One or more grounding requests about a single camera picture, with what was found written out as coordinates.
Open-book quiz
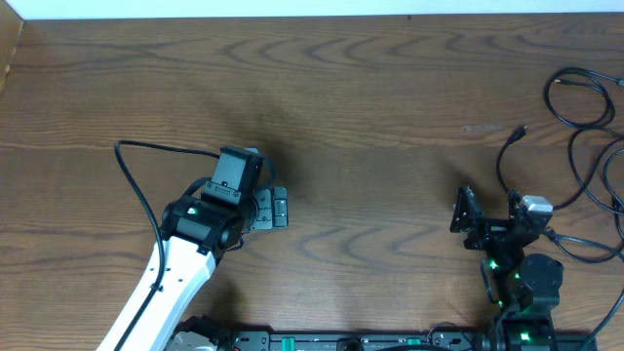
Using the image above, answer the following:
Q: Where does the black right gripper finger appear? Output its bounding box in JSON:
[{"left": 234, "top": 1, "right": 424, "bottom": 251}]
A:
[
  {"left": 507, "top": 189, "right": 526, "bottom": 220},
  {"left": 449, "top": 186, "right": 485, "bottom": 233}
]

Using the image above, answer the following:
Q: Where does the black separated usb cable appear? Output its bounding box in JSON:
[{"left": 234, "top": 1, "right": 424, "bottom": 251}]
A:
[{"left": 495, "top": 125, "right": 624, "bottom": 214}]

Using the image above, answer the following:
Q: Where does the black cable bundle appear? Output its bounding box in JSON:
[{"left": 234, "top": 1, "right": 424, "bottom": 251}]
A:
[{"left": 543, "top": 66, "right": 624, "bottom": 133}]

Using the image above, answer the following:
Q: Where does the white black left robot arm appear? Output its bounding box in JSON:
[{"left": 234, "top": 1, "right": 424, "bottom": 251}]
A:
[{"left": 99, "top": 146, "right": 289, "bottom": 350}]

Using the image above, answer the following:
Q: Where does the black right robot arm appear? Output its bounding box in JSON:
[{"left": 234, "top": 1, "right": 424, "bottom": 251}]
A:
[{"left": 449, "top": 186, "right": 564, "bottom": 351}]

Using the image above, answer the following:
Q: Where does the brown cardboard panel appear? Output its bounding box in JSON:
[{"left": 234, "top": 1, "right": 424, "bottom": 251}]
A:
[{"left": 0, "top": 0, "right": 23, "bottom": 91}]

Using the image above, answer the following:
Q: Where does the black right camera cable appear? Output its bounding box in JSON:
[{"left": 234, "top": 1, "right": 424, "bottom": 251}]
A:
[{"left": 543, "top": 228, "right": 624, "bottom": 351}]

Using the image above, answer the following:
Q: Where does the black camera cable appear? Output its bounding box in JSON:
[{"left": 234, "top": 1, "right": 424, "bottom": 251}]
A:
[
  {"left": 111, "top": 139, "right": 223, "bottom": 351},
  {"left": 543, "top": 228, "right": 624, "bottom": 351}
]

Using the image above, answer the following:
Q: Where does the black left camera cable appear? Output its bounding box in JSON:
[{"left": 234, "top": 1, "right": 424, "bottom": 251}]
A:
[{"left": 111, "top": 139, "right": 223, "bottom": 351}]

